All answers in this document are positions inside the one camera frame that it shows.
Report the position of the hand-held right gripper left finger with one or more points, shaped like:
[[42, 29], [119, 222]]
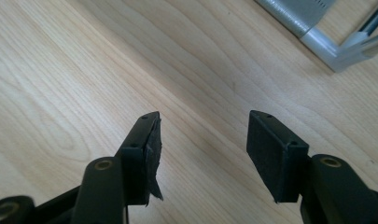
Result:
[[140, 161]]

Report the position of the silver metal frame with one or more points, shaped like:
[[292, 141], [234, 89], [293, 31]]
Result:
[[320, 43]]

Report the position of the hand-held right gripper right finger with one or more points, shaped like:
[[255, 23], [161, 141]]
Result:
[[277, 155]]

